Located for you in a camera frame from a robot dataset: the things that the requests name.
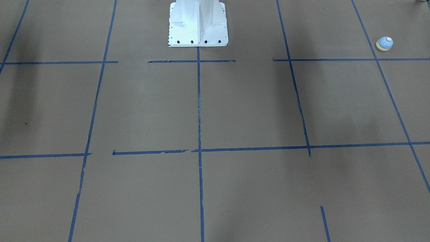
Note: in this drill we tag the blue and cream bell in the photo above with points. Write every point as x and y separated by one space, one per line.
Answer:
384 43

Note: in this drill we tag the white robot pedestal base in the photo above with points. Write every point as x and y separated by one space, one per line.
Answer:
197 23

